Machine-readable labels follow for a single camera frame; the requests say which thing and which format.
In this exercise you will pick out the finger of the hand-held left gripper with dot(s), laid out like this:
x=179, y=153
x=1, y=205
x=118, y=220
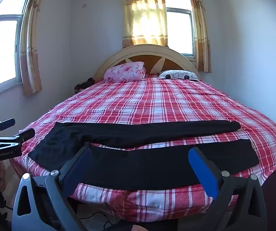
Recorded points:
x=26, y=134
x=4, y=123

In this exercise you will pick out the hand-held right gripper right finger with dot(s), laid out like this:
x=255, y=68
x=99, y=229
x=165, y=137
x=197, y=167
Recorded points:
x=203, y=173

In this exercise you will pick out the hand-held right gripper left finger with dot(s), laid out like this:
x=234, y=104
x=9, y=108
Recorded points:
x=80, y=170

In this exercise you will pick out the black pants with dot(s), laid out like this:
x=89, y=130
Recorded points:
x=152, y=166

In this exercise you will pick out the large window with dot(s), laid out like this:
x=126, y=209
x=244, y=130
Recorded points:
x=5, y=48

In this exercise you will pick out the dark cloth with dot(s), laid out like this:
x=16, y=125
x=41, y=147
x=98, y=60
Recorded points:
x=83, y=85

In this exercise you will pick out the red plaid bedspread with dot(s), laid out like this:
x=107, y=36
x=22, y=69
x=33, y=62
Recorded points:
x=164, y=101

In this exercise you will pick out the beige patterned curtain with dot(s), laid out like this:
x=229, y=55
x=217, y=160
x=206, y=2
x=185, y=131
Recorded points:
x=32, y=41
x=200, y=33
x=142, y=16

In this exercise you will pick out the white patterned pillow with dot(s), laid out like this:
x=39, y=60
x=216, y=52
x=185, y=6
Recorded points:
x=176, y=74

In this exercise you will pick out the pink floral pillow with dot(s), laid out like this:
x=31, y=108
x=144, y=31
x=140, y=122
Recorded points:
x=126, y=71

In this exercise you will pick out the cream wooden headboard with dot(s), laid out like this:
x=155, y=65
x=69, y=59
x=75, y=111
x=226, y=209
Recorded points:
x=140, y=50

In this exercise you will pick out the small window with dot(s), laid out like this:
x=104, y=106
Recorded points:
x=180, y=28

